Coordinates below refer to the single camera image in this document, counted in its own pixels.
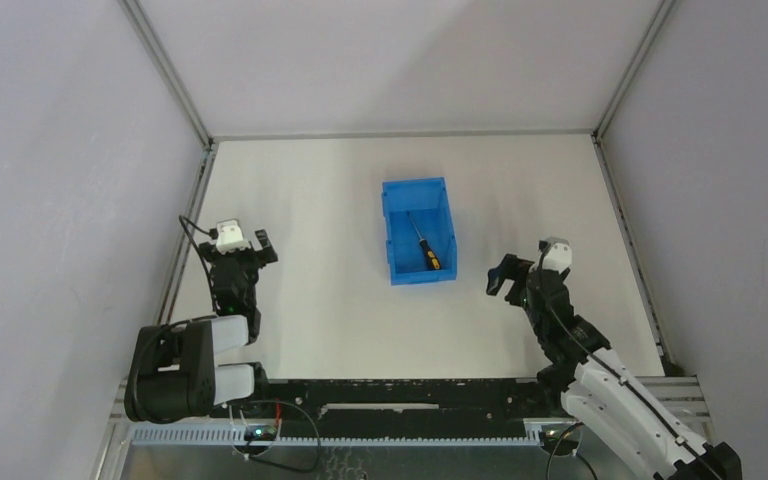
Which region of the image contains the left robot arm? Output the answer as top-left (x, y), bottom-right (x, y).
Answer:
top-left (124, 229), bottom-right (278, 424)

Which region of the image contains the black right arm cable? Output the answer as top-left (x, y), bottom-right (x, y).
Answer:
top-left (534, 248), bottom-right (723, 480)

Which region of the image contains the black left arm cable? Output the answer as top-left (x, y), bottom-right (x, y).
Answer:
top-left (178, 215), bottom-right (220, 313)

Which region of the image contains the black yellow screwdriver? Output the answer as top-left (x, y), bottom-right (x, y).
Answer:
top-left (407, 212), bottom-right (442, 271)

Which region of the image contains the black mounting rail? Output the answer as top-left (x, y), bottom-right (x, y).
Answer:
top-left (258, 378), bottom-right (563, 419)

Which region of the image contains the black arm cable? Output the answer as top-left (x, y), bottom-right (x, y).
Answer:
top-left (178, 215), bottom-right (220, 313)
top-left (534, 248), bottom-right (723, 480)

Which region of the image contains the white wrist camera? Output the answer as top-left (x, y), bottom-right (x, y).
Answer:
top-left (215, 219), bottom-right (252, 254)
top-left (538, 237), bottom-right (572, 273)

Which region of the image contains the black looped base cable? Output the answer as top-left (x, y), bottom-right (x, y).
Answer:
top-left (228, 399), bottom-right (323, 476)

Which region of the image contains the grey slotted cable duct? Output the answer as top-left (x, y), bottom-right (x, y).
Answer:
top-left (130, 423), bottom-right (544, 447)

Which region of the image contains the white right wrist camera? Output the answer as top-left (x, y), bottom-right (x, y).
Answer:
top-left (538, 237), bottom-right (572, 273)

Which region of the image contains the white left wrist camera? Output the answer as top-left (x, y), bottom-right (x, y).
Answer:
top-left (215, 219), bottom-right (252, 254)

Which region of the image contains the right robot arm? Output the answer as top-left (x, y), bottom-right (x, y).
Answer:
top-left (486, 244), bottom-right (743, 479)

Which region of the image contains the blue plastic bin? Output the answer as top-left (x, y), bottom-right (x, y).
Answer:
top-left (381, 177), bottom-right (458, 286)

